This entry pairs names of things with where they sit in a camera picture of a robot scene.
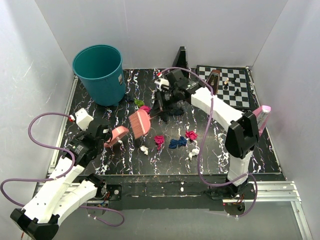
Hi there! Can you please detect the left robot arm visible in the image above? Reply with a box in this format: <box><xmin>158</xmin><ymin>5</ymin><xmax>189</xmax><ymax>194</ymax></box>
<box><xmin>10</xmin><ymin>119</ymin><xmax>113</xmax><ymax>240</ymax></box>

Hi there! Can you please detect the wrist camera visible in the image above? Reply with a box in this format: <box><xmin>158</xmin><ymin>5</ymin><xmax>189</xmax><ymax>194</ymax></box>
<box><xmin>154</xmin><ymin>78</ymin><xmax>170</xmax><ymax>92</ymax></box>
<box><xmin>68</xmin><ymin>108</ymin><xmax>94</xmax><ymax>131</ymax></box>

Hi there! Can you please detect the pink metronome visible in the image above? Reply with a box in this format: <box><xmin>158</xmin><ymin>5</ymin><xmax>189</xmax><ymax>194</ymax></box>
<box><xmin>253</xmin><ymin>105</ymin><xmax>271</xmax><ymax>136</ymax></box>

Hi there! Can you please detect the black metronome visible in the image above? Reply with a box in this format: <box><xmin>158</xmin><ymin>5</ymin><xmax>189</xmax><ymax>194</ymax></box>
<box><xmin>172</xmin><ymin>46</ymin><xmax>189</xmax><ymax>69</ymax></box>

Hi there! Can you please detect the green paper scrap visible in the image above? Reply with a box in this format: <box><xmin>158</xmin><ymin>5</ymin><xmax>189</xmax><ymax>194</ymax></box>
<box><xmin>134</xmin><ymin>98</ymin><xmax>145</xmax><ymax>108</ymax></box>

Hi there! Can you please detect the pink dustpan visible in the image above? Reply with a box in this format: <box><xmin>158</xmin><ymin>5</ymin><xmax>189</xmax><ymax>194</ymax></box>
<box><xmin>104</xmin><ymin>126</ymin><xmax>129</xmax><ymax>148</ymax></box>

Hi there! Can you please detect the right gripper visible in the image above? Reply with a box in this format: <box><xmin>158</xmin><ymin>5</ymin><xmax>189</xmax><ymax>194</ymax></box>
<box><xmin>150</xmin><ymin>88</ymin><xmax>179</xmax><ymax>119</ymax></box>

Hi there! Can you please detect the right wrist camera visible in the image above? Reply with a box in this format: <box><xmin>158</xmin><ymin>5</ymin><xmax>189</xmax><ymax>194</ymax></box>
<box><xmin>154</xmin><ymin>78</ymin><xmax>170</xmax><ymax>92</ymax></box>

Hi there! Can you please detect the black white chessboard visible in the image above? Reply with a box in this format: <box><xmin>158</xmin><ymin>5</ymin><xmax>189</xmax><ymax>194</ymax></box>
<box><xmin>196</xmin><ymin>65</ymin><xmax>251</xmax><ymax>110</ymax></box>

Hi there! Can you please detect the pink hand brush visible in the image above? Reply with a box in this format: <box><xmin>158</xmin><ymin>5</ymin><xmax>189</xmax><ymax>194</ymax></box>
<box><xmin>128</xmin><ymin>109</ymin><xmax>160</xmax><ymax>139</ymax></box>

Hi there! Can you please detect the brown wooden metronome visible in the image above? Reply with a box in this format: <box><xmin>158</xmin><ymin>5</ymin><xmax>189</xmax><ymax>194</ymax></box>
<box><xmin>206</xmin><ymin>69</ymin><xmax>221</xmax><ymax>95</ymax></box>

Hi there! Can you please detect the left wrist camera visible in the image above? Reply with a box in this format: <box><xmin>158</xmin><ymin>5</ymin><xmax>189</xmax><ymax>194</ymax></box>
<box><xmin>68</xmin><ymin>108</ymin><xmax>94</xmax><ymax>131</ymax></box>

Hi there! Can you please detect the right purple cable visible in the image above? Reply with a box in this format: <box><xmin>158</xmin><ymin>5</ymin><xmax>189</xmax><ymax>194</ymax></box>
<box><xmin>157</xmin><ymin>67</ymin><xmax>258</xmax><ymax>218</ymax></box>

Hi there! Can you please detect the teal plastic waste bin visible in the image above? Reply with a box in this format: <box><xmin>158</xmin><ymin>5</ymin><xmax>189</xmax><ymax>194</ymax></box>
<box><xmin>72</xmin><ymin>44</ymin><xmax>126</xmax><ymax>107</ymax></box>

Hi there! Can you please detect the aluminium rail frame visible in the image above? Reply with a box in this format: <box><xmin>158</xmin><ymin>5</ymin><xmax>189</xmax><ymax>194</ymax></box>
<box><xmin>21</xmin><ymin>74</ymin><xmax>313</xmax><ymax>240</ymax></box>

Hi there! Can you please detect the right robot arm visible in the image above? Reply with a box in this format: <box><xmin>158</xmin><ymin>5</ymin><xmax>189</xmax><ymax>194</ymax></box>
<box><xmin>151</xmin><ymin>67</ymin><xmax>260</xmax><ymax>199</ymax></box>

